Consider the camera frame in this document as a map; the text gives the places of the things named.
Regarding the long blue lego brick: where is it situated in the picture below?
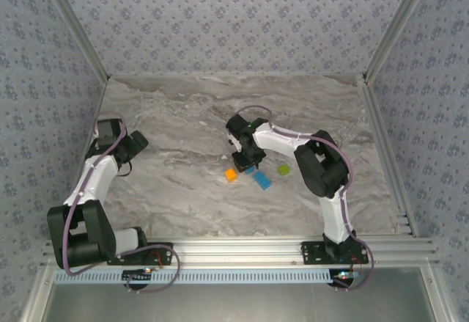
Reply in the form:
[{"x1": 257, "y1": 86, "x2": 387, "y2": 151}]
[{"x1": 252, "y1": 172, "x2": 273, "y2": 191}]

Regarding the aluminium side frame rail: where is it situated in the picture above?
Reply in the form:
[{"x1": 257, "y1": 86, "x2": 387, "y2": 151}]
[{"x1": 361, "y1": 76, "x2": 421, "y2": 238}]

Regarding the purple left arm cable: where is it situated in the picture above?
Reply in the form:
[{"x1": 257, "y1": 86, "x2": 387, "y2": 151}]
[{"x1": 62, "y1": 115, "x2": 181, "y2": 294}]

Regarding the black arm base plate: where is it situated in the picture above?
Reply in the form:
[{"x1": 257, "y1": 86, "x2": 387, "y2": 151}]
[
  {"x1": 106, "y1": 241, "x2": 174, "y2": 267},
  {"x1": 300, "y1": 240, "x2": 370, "y2": 266}
]

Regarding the thin black cable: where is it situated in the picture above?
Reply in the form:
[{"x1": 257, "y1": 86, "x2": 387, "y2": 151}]
[{"x1": 117, "y1": 159, "x2": 134, "y2": 178}]

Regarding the long horizontal aluminium frame rail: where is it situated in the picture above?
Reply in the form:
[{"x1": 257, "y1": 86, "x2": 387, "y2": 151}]
[{"x1": 40, "y1": 237, "x2": 440, "y2": 270}]

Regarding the slanted aluminium frame post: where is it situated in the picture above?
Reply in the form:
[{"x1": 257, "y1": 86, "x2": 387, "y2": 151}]
[
  {"x1": 36, "y1": 0, "x2": 112, "y2": 81},
  {"x1": 362, "y1": 0, "x2": 439, "y2": 84}
]

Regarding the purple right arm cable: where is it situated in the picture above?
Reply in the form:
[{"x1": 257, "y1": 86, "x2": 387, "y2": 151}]
[{"x1": 236, "y1": 104, "x2": 374, "y2": 292}]

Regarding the small black controller board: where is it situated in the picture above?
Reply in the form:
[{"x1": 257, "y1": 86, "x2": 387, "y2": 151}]
[
  {"x1": 122, "y1": 268, "x2": 153, "y2": 282},
  {"x1": 331, "y1": 268, "x2": 358, "y2": 287}
]

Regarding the short aluminium frame post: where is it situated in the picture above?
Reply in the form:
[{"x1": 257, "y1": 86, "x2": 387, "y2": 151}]
[
  {"x1": 20, "y1": 263, "x2": 56, "y2": 322},
  {"x1": 421, "y1": 265, "x2": 454, "y2": 322}
]

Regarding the light blue slotted cable duct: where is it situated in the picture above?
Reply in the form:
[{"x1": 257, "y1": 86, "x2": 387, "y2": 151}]
[{"x1": 53, "y1": 268, "x2": 336, "y2": 285}]

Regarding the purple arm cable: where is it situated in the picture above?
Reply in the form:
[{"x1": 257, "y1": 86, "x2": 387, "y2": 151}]
[
  {"x1": 236, "y1": 104, "x2": 374, "y2": 292},
  {"x1": 62, "y1": 115, "x2": 181, "y2": 294}
]

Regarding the grey metal panel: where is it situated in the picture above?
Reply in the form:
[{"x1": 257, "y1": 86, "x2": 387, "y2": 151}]
[{"x1": 45, "y1": 267, "x2": 439, "y2": 322}]

